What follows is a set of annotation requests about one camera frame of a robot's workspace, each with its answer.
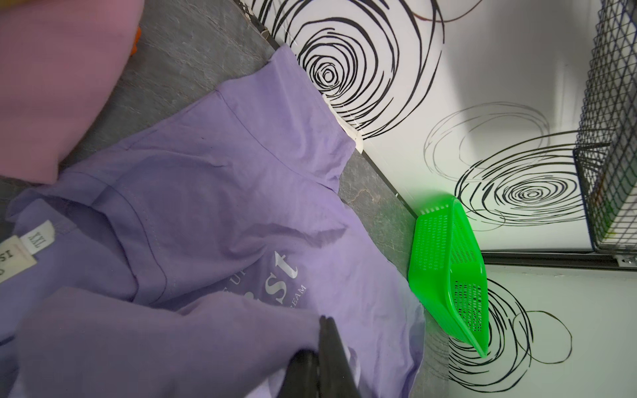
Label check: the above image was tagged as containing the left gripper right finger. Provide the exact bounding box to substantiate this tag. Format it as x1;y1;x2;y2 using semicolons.
318;316;361;398

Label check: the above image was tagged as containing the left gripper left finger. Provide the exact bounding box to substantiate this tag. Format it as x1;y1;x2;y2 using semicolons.
277;350;319;398

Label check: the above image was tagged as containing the green plastic basket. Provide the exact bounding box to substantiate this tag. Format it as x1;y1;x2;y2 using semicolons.
407;195;489;358

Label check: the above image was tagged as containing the purple t-shirt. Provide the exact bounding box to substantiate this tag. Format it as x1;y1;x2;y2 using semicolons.
1;46;426;397

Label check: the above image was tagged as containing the folded pink t-shirt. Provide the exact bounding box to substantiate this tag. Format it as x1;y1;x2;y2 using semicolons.
1;1;144;184

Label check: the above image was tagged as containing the black wire wall basket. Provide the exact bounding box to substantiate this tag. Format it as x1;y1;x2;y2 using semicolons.
573;1;636;255

